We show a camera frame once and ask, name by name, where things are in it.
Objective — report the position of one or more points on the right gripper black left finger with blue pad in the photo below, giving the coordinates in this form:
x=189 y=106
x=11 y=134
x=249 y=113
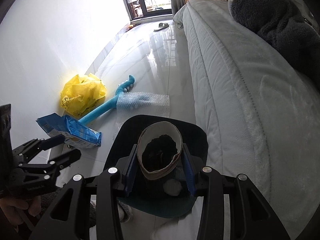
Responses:
x=67 y=216

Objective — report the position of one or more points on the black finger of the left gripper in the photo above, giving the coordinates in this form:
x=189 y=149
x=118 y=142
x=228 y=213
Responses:
x=51 y=169
x=29 y=150

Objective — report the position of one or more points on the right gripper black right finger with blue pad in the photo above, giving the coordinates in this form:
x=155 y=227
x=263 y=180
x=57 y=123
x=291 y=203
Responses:
x=233 y=207

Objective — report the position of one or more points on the bubble wrap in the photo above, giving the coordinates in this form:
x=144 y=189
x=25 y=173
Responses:
x=130 y=104

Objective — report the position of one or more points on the cardboard tape roll core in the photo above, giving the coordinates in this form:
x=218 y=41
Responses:
x=159 y=149

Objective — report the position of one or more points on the black trash bin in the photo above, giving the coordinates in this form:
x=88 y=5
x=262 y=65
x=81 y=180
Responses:
x=148 y=195

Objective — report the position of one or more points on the person's left hand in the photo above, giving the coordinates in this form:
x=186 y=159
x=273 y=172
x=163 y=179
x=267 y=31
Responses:
x=9 y=206

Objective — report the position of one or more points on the blue snack bag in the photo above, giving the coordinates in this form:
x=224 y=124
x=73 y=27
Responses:
x=75 y=133

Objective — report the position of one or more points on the crumpled yellow plastic bag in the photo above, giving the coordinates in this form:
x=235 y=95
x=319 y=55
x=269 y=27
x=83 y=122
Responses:
x=81 y=94

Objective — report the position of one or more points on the blue toy guitar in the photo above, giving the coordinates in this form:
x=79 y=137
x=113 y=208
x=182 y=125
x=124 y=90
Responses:
x=110 y=104

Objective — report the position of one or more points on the grey bed mattress sheet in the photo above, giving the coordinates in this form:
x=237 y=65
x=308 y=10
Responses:
x=261 y=118

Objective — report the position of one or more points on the green slipper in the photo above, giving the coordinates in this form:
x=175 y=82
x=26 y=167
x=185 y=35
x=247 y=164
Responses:
x=161 y=26

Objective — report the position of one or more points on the dark grey fleece blanket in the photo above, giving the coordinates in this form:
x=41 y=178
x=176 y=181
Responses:
x=281 y=24

